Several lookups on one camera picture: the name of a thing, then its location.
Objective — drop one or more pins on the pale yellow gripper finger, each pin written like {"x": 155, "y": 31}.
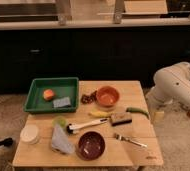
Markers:
{"x": 158, "y": 116}

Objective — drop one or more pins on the orange bowl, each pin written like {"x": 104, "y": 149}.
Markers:
{"x": 107, "y": 96}

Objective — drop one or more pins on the light blue cloth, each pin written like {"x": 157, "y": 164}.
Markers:
{"x": 60, "y": 141}

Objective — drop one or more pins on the dark grape bunch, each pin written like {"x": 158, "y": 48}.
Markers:
{"x": 88, "y": 99}

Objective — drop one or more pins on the green plastic tray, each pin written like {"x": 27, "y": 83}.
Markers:
{"x": 63, "y": 87}

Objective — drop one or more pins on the green chili pepper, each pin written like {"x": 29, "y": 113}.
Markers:
{"x": 138, "y": 110}

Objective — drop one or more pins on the dark red bowl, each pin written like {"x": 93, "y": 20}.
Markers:
{"x": 91, "y": 145}

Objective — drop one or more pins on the yellow banana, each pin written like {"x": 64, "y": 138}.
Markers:
{"x": 100, "y": 114}

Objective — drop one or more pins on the orange peach fruit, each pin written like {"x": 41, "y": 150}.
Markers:
{"x": 48, "y": 94}

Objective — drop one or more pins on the brown block brush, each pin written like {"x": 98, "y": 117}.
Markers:
{"x": 121, "y": 118}

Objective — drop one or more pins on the grey sponge in tray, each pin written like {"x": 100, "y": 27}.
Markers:
{"x": 61, "y": 102}

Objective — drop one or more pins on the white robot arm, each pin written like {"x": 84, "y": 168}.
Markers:
{"x": 170, "y": 83}

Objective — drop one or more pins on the green lime ball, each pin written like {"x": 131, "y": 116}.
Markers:
{"x": 60, "y": 120}

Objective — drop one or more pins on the wooden folding table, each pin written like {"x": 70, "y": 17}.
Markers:
{"x": 117, "y": 153}

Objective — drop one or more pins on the black handle at left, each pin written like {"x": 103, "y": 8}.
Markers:
{"x": 6, "y": 142}

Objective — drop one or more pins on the silver metal fork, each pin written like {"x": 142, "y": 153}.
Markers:
{"x": 122, "y": 138}

